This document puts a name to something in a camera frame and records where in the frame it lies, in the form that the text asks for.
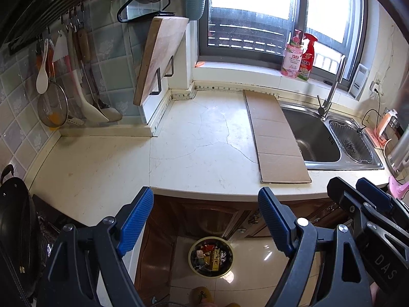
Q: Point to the steel kettle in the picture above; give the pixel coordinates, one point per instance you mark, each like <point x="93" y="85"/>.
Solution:
<point x="397" y="153"/>

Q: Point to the black range hood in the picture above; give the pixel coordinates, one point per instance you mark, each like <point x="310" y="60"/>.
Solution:
<point x="38" y="12"/>

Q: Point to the orange clip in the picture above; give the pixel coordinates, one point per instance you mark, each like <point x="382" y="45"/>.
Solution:
<point x="200" y="64"/>

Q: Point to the red spray bottle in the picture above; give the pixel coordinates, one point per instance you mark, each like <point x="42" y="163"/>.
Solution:
<point x="306" y="64"/>

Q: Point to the white rice spoon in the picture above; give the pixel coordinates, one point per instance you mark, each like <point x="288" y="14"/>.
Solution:
<point x="42" y="83"/>

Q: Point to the steel mesh strainer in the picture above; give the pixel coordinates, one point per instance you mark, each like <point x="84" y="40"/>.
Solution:
<point x="52" y="105"/>

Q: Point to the foil covered stove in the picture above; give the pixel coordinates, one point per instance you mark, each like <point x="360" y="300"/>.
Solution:
<point x="48" y="227"/>

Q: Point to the round trash bin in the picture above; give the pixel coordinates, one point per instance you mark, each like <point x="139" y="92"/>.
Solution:
<point x="211" y="274"/>

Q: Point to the brown cardboard sheet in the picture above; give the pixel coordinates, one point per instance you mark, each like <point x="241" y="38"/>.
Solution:
<point x="274" y="134"/>

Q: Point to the grey framed window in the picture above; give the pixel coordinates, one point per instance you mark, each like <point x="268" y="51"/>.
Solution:
<point x="300" y="12"/>

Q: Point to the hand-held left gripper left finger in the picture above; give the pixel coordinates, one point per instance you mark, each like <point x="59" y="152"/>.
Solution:
<point x="135" y="220"/>

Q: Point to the wooden cutting board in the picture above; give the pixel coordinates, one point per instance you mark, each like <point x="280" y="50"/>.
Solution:
<point x="163" y="54"/>

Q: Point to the black wok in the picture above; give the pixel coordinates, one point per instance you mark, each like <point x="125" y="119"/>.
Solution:
<point x="19" y="230"/>

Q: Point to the white plastic scraper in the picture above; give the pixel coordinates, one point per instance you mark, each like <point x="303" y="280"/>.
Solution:
<point x="60" y="51"/>

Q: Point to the white plastic ladle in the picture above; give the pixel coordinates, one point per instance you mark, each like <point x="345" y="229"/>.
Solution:
<point x="92" y="112"/>

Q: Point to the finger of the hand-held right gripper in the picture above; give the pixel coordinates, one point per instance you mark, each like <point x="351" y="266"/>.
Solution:
<point x="343" y="195"/>
<point x="375" y="195"/>

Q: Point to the teal utensil holder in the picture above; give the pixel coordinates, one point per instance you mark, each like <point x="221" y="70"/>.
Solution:
<point x="195" y="8"/>

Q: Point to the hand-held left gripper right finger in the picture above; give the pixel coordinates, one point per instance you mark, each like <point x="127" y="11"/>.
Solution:
<point x="274" y="220"/>

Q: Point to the red snack packet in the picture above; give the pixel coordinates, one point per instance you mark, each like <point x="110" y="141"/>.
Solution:
<point x="207" y="248"/>

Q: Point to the pink plastic scoop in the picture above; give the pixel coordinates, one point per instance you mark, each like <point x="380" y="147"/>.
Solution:
<point x="397" y="187"/>

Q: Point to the steel strainer basket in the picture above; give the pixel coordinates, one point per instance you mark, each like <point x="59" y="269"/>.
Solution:
<point x="351" y="140"/>

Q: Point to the stainless steel sink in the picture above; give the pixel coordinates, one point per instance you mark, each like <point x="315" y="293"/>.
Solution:
<point x="316" y="134"/>

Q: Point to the steel faucet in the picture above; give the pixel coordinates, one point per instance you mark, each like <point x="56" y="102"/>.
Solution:
<point x="335" y="80"/>

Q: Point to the pink detergent bottle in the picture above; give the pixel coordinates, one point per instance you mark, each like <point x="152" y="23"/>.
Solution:
<point x="291" y="60"/>

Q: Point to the yellow slipper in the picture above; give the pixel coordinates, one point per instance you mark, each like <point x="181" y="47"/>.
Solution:
<point x="200" y="295"/>

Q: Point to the white wall socket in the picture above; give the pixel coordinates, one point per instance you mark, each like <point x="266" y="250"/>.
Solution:
<point x="376" y="86"/>

